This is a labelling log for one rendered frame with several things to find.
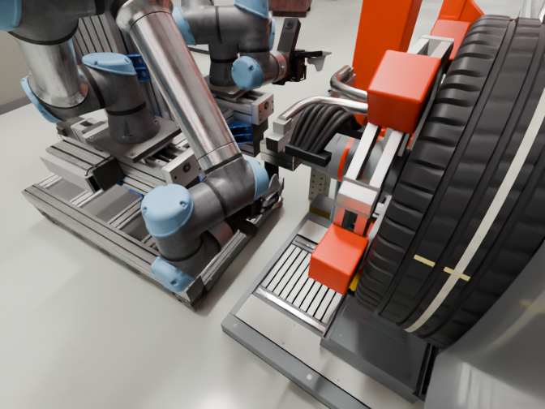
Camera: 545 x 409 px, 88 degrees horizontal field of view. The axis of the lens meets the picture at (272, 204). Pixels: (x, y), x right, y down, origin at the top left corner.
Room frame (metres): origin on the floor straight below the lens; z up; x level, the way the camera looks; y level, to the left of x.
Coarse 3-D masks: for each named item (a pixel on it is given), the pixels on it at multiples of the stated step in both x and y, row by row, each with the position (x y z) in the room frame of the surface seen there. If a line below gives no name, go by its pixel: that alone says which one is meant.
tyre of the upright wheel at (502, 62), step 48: (480, 48) 0.43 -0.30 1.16; (528, 48) 0.41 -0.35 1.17; (480, 96) 0.36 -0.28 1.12; (528, 96) 0.34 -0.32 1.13; (432, 144) 0.32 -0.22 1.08; (480, 144) 0.30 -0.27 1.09; (432, 192) 0.28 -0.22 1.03; (480, 192) 0.27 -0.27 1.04; (528, 192) 0.25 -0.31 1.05; (384, 240) 0.27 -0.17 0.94; (432, 240) 0.24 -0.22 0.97; (528, 240) 0.21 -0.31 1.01; (384, 288) 0.24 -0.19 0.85; (432, 288) 0.21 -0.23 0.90; (480, 288) 0.19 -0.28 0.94; (432, 336) 0.19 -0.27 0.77
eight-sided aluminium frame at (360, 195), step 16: (416, 48) 0.58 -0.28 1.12; (432, 48) 0.63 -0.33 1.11; (448, 48) 0.60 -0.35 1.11; (432, 96) 0.73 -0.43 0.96; (368, 128) 0.42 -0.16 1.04; (368, 144) 0.40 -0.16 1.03; (400, 144) 0.40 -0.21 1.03; (352, 160) 0.39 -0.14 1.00; (384, 160) 0.38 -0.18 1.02; (352, 176) 0.37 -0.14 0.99; (384, 176) 0.36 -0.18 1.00; (352, 192) 0.35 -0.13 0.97; (368, 192) 0.34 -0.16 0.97; (336, 208) 0.36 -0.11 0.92; (352, 208) 0.34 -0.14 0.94; (368, 208) 0.33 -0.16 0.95; (384, 208) 0.64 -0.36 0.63; (336, 224) 0.35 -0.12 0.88; (368, 224) 0.35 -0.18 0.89
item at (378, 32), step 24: (384, 0) 1.10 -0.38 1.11; (408, 0) 1.06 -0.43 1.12; (360, 24) 1.14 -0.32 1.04; (384, 24) 1.09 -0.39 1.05; (408, 24) 1.07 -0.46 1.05; (360, 48) 1.13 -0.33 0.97; (384, 48) 1.08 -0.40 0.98; (408, 48) 1.17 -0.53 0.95; (360, 72) 1.12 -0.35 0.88; (360, 120) 1.09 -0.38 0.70
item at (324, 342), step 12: (336, 312) 0.51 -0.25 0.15; (336, 324) 0.47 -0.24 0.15; (324, 336) 0.42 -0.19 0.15; (336, 348) 0.38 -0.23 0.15; (348, 360) 0.35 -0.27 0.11; (372, 372) 0.30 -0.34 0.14; (420, 372) 0.29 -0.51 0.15; (384, 384) 0.27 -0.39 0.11; (420, 384) 0.25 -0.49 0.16; (408, 396) 0.22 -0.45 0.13
